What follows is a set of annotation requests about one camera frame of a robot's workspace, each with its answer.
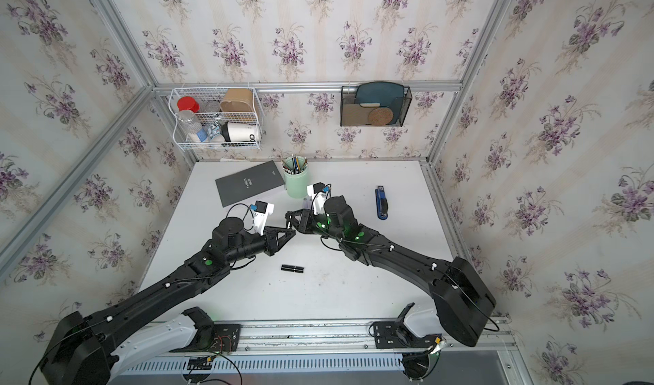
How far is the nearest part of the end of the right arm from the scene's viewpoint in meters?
0.67

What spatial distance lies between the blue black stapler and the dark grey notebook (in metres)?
0.41

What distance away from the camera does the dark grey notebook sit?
1.05 metres

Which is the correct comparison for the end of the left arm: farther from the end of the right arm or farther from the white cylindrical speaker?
the white cylindrical speaker

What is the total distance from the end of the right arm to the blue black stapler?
0.39 m

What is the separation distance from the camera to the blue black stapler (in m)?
1.00

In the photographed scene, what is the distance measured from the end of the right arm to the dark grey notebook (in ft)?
1.15
